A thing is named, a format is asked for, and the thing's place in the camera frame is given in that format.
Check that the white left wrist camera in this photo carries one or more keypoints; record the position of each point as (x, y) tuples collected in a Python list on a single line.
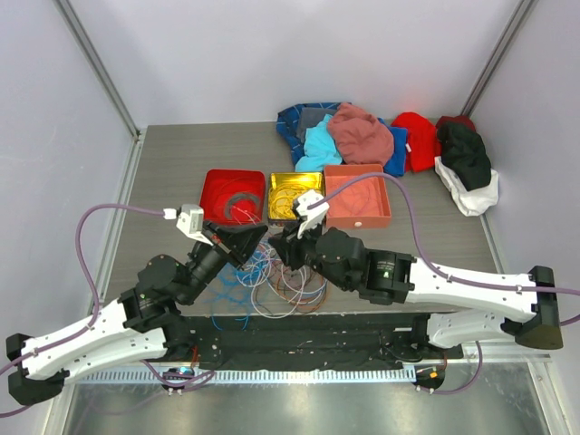
[(189, 221)]

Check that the black cloth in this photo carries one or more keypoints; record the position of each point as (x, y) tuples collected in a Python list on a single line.
[(463, 151)]

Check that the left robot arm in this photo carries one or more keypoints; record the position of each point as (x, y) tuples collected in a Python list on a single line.
[(143, 323)]

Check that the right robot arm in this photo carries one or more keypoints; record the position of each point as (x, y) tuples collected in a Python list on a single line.
[(488, 306)]

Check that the dusty pink cloth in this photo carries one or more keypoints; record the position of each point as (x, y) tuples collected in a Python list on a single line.
[(359, 136)]

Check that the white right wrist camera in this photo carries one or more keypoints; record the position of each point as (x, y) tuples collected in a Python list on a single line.
[(310, 208)]

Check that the salmon pink box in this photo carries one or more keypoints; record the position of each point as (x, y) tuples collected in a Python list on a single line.
[(363, 205)]

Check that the cyan cloth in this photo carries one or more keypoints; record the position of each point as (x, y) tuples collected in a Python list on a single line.
[(319, 149)]

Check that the royal blue cloth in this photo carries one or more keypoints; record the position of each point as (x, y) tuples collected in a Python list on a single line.
[(396, 165)]

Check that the grey cloth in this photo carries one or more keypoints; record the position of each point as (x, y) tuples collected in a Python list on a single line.
[(309, 118)]

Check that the dark red cloth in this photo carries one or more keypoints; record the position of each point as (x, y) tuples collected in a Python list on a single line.
[(459, 119)]

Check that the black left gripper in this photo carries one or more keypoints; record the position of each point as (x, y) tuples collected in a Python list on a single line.
[(236, 242)]

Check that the red plastic box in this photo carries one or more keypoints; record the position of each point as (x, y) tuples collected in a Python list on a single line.
[(233, 197)]

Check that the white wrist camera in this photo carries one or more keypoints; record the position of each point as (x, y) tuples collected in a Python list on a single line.
[(189, 221), (310, 208)]

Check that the white slotted cable duct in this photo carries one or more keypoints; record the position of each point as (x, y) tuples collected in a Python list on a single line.
[(141, 375)]

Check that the gold metal tin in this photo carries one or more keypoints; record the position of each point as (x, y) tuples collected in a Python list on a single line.
[(284, 188)]

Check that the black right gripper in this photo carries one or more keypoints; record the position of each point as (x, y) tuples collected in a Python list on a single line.
[(289, 246)]

